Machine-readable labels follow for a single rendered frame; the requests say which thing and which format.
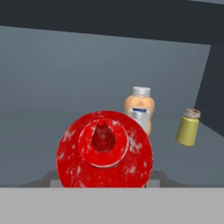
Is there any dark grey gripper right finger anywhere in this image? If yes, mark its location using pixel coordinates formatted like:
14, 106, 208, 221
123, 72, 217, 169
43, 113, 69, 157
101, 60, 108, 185
144, 170, 189, 188

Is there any yellow shaker with red-white lid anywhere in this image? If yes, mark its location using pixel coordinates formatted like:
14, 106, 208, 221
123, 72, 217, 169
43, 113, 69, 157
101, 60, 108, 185
175, 108, 202, 147

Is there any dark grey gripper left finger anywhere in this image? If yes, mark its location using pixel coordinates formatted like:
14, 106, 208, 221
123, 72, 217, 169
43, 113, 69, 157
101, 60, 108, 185
20, 170, 63, 188

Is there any dark grey cabinet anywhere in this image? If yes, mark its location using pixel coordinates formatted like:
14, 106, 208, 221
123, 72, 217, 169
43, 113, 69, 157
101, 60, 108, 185
0, 0, 224, 138

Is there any red condiment bottle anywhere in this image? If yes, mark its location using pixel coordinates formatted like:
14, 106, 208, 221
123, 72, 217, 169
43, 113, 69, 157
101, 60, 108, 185
55, 109, 154, 188

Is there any beige condiment bottle grey cap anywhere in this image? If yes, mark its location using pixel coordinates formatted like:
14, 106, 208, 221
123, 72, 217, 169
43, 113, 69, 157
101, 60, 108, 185
123, 86, 156, 137

